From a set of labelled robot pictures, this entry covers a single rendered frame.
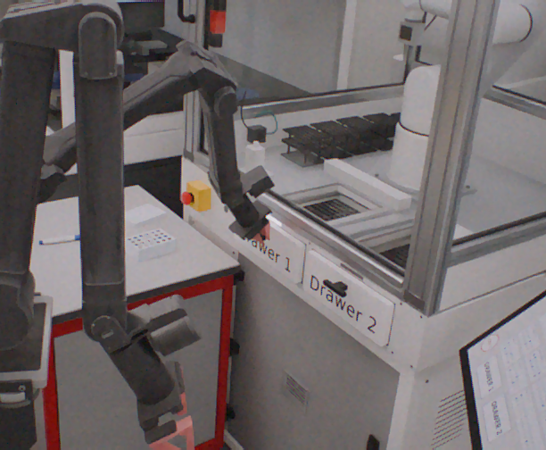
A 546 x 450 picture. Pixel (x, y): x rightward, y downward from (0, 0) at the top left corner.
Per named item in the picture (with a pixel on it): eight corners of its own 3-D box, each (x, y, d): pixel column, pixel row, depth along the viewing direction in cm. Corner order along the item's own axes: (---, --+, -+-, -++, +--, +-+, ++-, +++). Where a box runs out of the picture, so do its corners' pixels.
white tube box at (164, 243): (138, 262, 206) (138, 250, 205) (122, 250, 212) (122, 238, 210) (176, 251, 214) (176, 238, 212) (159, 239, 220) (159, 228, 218)
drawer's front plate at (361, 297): (382, 347, 168) (389, 305, 163) (301, 288, 189) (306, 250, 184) (387, 345, 169) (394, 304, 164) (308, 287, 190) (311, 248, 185)
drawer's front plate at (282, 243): (296, 284, 191) (300, 245, 186) (233, 237, 211) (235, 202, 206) (301, 283, 192) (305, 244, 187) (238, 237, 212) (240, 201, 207)
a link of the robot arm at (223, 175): (187, 59, 142) (212, 99, 137) (214, 48, 143) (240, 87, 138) (205, 180, 179) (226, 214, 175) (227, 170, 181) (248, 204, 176)
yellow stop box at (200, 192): (195, 213, 219) (196, 190, 216) (183, 204, 224) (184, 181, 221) (210, 210, 222) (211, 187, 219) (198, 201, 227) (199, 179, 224)
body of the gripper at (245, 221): (274, 213, 187) (261, 195, 182) (245, 242, 185) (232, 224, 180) (259, 204, 192) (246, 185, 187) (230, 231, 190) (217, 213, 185)
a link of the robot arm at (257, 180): (208, 171, 176) (224, 199, 172) (249, 145, 175) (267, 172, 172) (223, 191, 186) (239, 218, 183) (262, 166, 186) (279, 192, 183)
